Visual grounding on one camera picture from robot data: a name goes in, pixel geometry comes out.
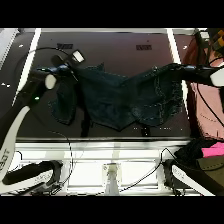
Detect black cable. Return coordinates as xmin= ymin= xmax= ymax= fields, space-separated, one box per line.
xmin=119 ymin=147 xmax=178 ymax=194
xmin=49 ymin=129 xmax=75 ymax=188

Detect olive garment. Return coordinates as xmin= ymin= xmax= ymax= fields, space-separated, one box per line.
xmin=195 ymin=154 xmax=224 ymax=188

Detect black garment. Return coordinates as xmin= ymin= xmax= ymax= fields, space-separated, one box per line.
xmin=174 ymin=137 xmax=218 ymax=164

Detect checked garment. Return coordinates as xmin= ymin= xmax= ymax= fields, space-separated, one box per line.
xmin=206 ymin=28 xmax=224 ymax=51

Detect silver frame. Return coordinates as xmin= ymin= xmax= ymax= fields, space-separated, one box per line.
xmin=0 ymin=139 xmax=224 ymax=196

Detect pink garment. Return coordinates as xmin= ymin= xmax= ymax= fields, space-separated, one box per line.
xmin=201 ymin=141 xmax=224 ymax=159

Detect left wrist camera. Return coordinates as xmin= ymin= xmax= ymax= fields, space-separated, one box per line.
xmin=68 ymin=49 xmax=86 ymax=65

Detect red-brown garment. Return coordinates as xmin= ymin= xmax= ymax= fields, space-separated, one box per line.
xmin=183 ymin=36 xmax=224 ymax=140

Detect blue jeans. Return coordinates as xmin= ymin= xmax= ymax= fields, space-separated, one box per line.
xmin=48 ymin=63 xmax=185 ymax=132

